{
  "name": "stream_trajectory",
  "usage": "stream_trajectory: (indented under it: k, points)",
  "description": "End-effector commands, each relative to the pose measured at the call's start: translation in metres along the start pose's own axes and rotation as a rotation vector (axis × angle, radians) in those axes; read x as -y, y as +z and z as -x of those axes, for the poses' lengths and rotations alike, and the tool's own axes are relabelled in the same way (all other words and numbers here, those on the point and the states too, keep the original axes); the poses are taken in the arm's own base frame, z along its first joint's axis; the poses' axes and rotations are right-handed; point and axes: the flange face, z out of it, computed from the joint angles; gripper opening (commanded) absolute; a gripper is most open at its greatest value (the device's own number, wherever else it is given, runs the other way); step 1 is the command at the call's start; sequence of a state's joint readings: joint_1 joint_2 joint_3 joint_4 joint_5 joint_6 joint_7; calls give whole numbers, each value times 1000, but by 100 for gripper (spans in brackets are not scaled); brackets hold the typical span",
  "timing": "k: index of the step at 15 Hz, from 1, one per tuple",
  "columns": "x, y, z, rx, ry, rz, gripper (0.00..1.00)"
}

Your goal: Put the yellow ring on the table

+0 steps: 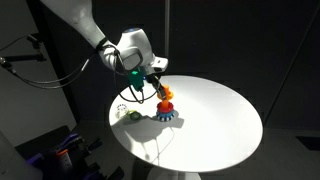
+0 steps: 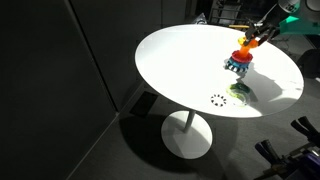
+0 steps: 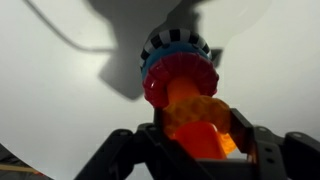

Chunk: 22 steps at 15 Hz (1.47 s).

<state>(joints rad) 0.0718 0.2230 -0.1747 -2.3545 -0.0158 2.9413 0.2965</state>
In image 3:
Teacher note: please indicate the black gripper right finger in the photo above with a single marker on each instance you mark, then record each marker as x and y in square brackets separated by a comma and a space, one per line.
[286, 156]

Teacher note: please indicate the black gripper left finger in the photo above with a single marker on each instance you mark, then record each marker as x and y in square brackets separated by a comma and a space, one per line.
[133, 156]

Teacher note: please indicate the yellow bar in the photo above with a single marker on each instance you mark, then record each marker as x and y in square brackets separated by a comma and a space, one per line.
[16, 168]

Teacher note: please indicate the orange stacking post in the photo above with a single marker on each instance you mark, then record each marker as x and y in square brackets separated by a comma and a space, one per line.
[196, 140]

